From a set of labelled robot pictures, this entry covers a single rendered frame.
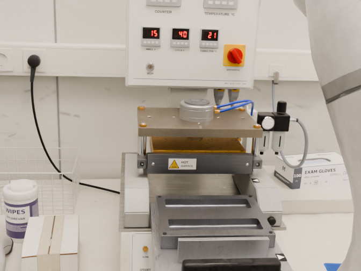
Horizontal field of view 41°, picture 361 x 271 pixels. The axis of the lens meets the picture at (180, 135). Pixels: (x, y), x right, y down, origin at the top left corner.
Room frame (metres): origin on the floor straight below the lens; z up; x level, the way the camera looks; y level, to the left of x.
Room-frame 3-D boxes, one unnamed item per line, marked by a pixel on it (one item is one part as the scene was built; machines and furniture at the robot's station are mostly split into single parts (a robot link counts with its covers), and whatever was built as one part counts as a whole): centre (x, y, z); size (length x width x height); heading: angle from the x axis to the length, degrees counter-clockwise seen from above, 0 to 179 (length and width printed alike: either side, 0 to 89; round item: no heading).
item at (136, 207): (0.99, 0.10, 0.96); 0.25 x 0.05 x 0.07; 7
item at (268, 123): (1.22, -0.24, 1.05); 0.15 x 0.05 x 0.15; 97
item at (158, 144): (1.07, -0.04, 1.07); 0.22 x 0.17 x 0.10; 97
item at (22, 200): (1.12, 0.40, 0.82); 0.09 x 0.09 x 0.15
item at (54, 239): (0.98, 0.29, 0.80); 0.19 x 0.13 x 0.09; 9
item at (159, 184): (1.10, -0.03, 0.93); 0.46 x 0.35 x 0.01; 7
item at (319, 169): (1.50, -0.45, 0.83); 0.23 x 0.12 x 0.07; 108
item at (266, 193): (1.01, -0.18, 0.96); 0.26 x 0.05 x 0.07; 7
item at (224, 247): (0.76, -0.07, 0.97); 0.30 x 0.22 x 0.08; 7
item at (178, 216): (0.81, -0.06, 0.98); 0.20 x 0.17 x 0.03; 97
